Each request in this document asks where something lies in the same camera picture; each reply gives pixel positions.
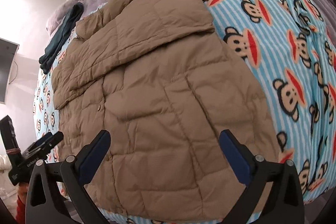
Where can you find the tan puffer jacket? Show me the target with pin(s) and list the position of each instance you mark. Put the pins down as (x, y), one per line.
(155, 75)

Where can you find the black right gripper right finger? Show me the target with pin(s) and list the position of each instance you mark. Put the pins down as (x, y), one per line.
(284, 203)

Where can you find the dark wall panel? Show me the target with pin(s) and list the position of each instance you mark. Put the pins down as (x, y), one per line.
(8, 51)

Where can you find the left hand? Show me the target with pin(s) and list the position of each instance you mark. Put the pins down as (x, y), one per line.
(22, 193)

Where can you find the dark teal folded garment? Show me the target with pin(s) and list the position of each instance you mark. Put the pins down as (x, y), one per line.
(60, 37)

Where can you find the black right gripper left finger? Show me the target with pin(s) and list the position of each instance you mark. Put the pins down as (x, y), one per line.
(44, 202)

